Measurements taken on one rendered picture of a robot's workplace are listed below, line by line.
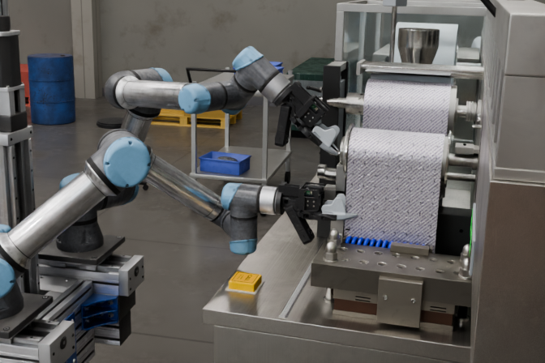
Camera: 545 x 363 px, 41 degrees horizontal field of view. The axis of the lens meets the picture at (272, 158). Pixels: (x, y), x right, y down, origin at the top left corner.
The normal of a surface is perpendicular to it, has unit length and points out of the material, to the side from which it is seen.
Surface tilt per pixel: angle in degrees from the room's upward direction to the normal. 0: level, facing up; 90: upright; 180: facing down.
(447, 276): 0
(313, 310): 0
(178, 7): 90
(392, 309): 90
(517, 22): 90
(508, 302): 90
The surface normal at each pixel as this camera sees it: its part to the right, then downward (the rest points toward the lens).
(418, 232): -0.27, 0.22
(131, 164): 0.44, 0.15
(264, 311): 0.02, -0.97
